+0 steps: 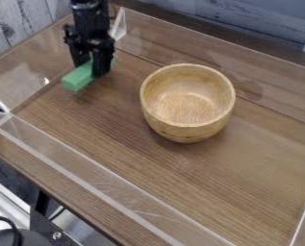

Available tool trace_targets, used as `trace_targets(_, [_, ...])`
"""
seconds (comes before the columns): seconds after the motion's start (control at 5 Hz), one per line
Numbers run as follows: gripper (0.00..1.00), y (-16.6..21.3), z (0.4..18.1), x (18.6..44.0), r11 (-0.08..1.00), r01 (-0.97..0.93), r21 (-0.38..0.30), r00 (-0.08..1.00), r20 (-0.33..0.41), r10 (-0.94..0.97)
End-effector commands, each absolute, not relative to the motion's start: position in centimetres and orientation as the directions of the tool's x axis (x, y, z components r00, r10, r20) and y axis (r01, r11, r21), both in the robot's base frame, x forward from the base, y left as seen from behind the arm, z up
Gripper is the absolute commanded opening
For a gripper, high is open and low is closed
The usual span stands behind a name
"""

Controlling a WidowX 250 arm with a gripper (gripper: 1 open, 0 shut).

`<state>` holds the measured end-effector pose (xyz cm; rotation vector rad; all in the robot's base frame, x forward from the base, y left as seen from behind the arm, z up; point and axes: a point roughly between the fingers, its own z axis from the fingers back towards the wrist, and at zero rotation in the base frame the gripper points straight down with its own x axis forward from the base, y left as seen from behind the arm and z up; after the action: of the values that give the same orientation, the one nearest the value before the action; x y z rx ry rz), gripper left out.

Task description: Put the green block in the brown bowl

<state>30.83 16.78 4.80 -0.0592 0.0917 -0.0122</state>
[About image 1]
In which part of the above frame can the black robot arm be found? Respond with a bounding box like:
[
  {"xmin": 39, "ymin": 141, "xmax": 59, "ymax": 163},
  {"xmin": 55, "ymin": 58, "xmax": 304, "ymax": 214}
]
[{"xmin": 63, "ymin": 0, "xmax": 115, "ymax": 78}]

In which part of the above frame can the clear acrylic enclosure wall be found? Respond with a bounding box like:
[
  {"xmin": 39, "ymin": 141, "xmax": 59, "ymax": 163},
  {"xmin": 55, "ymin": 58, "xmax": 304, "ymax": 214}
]
[{"xmin": 0, "ymin": 7, "xmax": 305, "ymax": 246}]

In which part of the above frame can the green rectangular block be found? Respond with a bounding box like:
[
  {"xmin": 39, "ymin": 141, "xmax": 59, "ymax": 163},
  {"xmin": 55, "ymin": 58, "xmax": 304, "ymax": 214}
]
[{"xmin": 60, "ymin": 57, "xmax": 118, "ymax": 93}]

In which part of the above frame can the black table leg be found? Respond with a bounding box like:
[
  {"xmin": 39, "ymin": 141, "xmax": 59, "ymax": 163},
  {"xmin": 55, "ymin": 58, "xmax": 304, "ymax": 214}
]
[{"xmin": 35, "ymin": 191, "xmax": 51, "ymax": 216}]

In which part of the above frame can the black metal bracket with screw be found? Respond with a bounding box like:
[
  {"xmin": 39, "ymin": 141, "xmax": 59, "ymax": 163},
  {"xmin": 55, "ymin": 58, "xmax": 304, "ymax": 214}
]
[{"xmin": 30, "ymin": 209, "xmax": 83, "ymax": 246}]

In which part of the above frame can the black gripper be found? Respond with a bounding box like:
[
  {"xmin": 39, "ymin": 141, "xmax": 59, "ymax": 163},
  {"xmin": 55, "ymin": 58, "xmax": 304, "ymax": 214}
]
[{"xmin": 63, "ymin": 6, "xmax": 115, "ymax": 78}]

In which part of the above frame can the light wooden bowl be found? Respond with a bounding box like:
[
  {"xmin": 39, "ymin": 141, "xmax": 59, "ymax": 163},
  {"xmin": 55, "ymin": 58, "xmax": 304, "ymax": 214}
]
[{"xmin": 139, "ymin": 63, "xmax": 235, "ymax": 143}]

